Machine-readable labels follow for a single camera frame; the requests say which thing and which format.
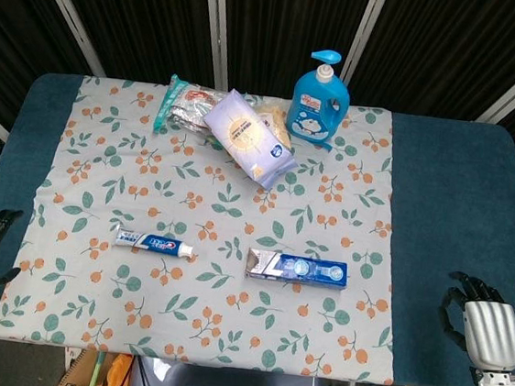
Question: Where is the blue toothpaste carton box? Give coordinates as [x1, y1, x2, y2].
[243, 247, 351, 291]

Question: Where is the green stick handle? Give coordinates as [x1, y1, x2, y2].
[86, 350, 109, 386]

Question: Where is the lavender wet wipes pack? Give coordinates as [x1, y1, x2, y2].
[195, 85, 306, 193]

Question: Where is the blue pump detergent bottle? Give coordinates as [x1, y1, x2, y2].
[283, 46, 357, 146]

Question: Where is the orange plastic bag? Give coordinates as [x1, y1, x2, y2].
[105, 352, 137, 386]

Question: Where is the floral orange-berry tablecloth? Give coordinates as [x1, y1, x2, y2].
[0, 66, 423, 386]

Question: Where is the yellow noodle snack packet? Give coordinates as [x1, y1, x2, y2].
[247, 101, 298, 152]

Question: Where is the blue white toothpaste tube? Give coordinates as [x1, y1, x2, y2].
[110, 225, 197, 262]

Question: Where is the black pleated curtain screen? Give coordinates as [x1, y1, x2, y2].
[0, 0, 515, 258]

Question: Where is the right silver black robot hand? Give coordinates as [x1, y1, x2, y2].
[433, 269, 515, 372]

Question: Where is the teal silver snack packet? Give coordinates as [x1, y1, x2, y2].
[151, 72, 230, 142]

